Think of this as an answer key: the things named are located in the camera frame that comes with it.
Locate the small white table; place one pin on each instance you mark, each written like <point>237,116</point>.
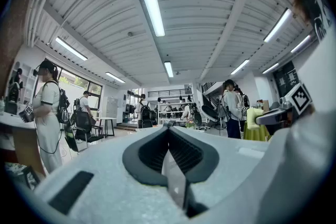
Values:
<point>106,119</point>

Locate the black wall board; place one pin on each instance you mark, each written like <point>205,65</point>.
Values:
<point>286,80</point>

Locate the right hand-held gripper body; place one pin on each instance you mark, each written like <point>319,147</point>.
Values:
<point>299,97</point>

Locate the yellow-green table cover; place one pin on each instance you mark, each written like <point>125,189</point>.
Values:
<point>253,135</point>

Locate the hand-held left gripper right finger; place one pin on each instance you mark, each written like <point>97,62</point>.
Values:
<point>207,162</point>

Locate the long ceiling tube light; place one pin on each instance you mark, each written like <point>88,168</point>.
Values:
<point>277,25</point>
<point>168,69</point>
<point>115,77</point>
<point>240,67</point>
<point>71,48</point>
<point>270,68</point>
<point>150,2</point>
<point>300,44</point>

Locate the yellow cloth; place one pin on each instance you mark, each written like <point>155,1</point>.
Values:
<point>253,118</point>

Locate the wooden counter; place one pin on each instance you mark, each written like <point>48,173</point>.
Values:
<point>23,139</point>

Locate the white wall shelf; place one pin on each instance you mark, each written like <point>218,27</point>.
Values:
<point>27,78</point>

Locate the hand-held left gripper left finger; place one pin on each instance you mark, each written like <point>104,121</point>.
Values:
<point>131,160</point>

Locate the person's white printed shirt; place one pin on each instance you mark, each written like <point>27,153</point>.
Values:
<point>309,154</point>

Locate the large black-framed window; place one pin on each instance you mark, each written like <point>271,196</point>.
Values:
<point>78,81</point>

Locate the potted flower plant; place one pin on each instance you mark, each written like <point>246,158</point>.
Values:
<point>189,123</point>

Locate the white open shelving unit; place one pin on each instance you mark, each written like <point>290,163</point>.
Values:
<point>173,102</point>

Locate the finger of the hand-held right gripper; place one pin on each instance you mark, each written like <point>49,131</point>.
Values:
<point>267,118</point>

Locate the black round-backed chair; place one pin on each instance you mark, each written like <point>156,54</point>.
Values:
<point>209,112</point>

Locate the black office chair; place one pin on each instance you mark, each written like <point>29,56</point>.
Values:
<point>84,123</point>

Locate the black staircase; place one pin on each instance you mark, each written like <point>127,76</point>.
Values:
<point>210,91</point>

